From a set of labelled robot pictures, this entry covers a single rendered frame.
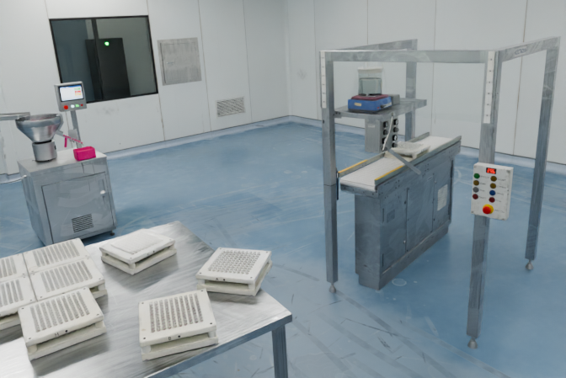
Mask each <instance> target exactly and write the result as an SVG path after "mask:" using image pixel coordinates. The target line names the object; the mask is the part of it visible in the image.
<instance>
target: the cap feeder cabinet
mask: <svg viewBox="0 0 566 378"><path fill-rule="evenodd" d="M73 149H77V148H73ZM73 149H68V150H64V151H59V152H57V157H56V158H53V159H51V160H52V162H49V161H48V160H45V161H32V160H33V159H34V160H35V157H34V156H32V157H25V158H20V159H16V161H17V164H18V166H19V173H20V177H21V178H22V177H23V176H24V175H25V177H26V178H23V179H21V181H22V185H23V189H24V196H25V199H26V204H27V207H28V212H29V218H30V222H31V226H32V229H33V230H34V231H35V233H36V234H37V236H38V238H40V240H41V241H42V242H43V243H44V244H45V246H46V247H47V246H50V245H54V244H57V243H60V242H66V241H69V240H72V239H76V238H80V240H81V239H84V238H86V237H91V236H94V235H98V234H100V233H103V232H108V231H111V233H110V235H111V236H114V234H115V233H114V232H113V230H114V229H116V226H118V224H117V219H116V214H115V204H114V199H113V194H112V188H111V183H110V178H109V168H108V163H107V156H106V155H104V154H103V153H101V152H98V151H96V150H95V152H96V157H95V158H90V159H86V160H82V161H78V160H76V159H75V158H74V155H73Z"/></svg>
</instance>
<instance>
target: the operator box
mask: <svg viewBox="0 0 566 378"><path fill-rule="evenodd" d="M486 168H497V170H496V174H492V173H486ZM475 173H479V174H480V178H478V179H476V178H474V177H473V181H474V180H478V181H479V185H478V186H475V185H474V184H473V188H474V187H478V188H479V191H478V192H477V193H475V192H473V191H472V203H471V214H474V215H479V216H486V217H490V218H494V219H498V220H502V221H506V220H507V219H508V217H509V212H510V195H511V185H512V177H513V168H512V167H506V166H500V165H493V164H487V163H481V162H477V163H476V164H474V166H473V175H474V174H475ZM481 176H482V177H481ZM483 176H484V177H483ZM491 176H496V177H497V180H496V181H495V182H493V181H491V179H490V178H491ZM502 179H503V180H502ZM505 179H506V180H505ZM480 183H481V184H480ZM491 183H495V184H496V185H497V186H498V187H497V186H496V188H495V189H493V190H495V192H496V195H494V196H492V195H490V194H489V191H490V190H492V189H491V188H490V184H491ZM484 184H485V185H484ZM500 186H501V188H500ZM502 186H503V188H502ZM504 187H506V188H504ZM481 190H482V191H481ZM498 193H500V194H498ZM473 194H477V195H478V199H477V200H475V199H474V198H473ZM479 196H480V197H479ZM481 197H484V199H483V198H481ZM490 197H494V198H495V202H494V203H491V202H489V198H490ZM485 198H486V199H485ZM496 200H497V201H496ZM486 204H490V205H492V206H493V207H494V210H495V211H494V212H493V213H492V214H484V213H483V206H484V205H486ZM503 211H504V212H505V213H503Z"/></svg>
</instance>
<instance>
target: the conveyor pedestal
mask: <svg viewBox="0 0 566 378"><path fill-rule="evenodd" d="M454 166H455V156H454V157H452V161H450V159H448V160H447V161H445V162H443V163H442V164H440V165H438V166H437V167H435V168H433V169H431V170H430V171H429V172H427V173H425V177H423V178H422V175H421V176H419V177H417V178H416V179H414V180H413V181H411V182H409V183H407V184H405V185H404V186H403V187H401V188H399V189H397V190H395V191H393V193H391V194H389V195H388V199H387V200H384V197H383V198H382V199H380V200H377V199H373V198H369V197H365V196H361V195H358V194H355V273H356V274H358V275H359V284H361V285H364V286H367V287H370V288H372V289H374V290H380V289H381V288H382V287H384V286H385V285H386V284H387V283H388V282H390V281H391V280H392V279H393V278H395V277H396V276H397V275H398V274H399V273H401V272H402V271H403V270H404V269H406V268H407V267H408V266H409V265H410V264H411V263H412V262H413V261H414V260H415V259H417V258H418V257H419V256H420V255H421V254H423V253H424V252H425V251H426V250H427V249H429V248H430V247H431V246H432V245H434V244H435V243H436V242H437V241H438V240H440V239H441V238H442V237H443V236H445V235H446V234H447V233H448V226H449V225H450V224H451V213H452V197H453V181H454Z"/></svg>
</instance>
